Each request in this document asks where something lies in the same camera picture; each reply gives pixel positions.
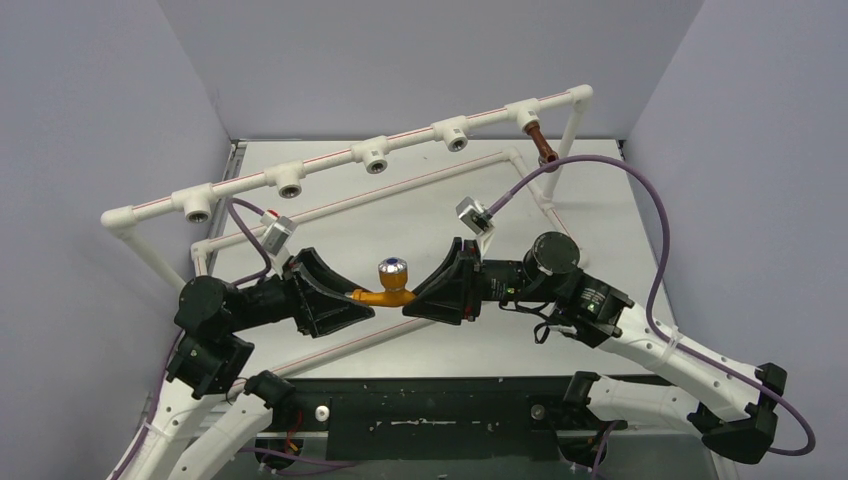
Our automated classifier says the orange plastic faucet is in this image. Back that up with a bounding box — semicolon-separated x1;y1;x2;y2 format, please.
350;257;416;308

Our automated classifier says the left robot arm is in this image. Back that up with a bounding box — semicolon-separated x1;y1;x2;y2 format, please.
111;248;375;479

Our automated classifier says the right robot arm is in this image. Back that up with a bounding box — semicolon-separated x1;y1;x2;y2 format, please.
402;231;787;465

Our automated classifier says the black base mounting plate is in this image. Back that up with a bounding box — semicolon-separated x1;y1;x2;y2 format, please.
260;376;608;461

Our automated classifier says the brown copper faucet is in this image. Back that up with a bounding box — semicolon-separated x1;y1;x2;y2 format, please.
523;121;559;166

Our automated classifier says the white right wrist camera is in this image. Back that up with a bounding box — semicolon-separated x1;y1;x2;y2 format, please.
455;197;495;257

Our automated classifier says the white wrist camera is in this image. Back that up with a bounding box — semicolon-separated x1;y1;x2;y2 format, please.
455;197;495;257
260;210;297;261

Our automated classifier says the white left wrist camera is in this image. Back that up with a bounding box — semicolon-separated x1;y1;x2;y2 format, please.
260;210;297;261

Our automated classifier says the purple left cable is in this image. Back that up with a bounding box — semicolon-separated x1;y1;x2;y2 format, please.
119;197;280;480

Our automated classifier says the purple cable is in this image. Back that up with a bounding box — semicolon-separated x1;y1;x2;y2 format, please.
487;154;817;458
119;197;280;480

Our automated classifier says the white PVC pipe frame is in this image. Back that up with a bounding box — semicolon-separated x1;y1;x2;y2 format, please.
100;84;595;399

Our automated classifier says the aluminium table edge rail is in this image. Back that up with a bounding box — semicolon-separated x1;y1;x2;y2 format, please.
222;139;249;181

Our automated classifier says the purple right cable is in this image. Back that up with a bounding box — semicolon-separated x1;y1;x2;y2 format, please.
487;154;817;458

